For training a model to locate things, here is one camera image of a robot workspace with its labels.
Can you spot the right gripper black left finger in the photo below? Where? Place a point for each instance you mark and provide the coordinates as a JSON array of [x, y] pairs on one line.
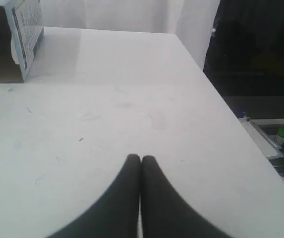
[[115, 213]]

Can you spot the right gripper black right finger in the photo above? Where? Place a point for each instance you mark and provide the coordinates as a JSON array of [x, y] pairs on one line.
[[164, 213]]

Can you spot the cardboard box with printed side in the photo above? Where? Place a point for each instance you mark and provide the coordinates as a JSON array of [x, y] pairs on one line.
[[21, 31]]

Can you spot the green capped bottle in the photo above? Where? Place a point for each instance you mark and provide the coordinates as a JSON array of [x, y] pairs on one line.
[[279, 138]]

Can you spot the white backdrop curtain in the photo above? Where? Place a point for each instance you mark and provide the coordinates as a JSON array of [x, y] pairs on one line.
[[191, 20]]

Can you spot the grey metal frame rail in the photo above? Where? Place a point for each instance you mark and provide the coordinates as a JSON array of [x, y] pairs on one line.
[[263, 134]]

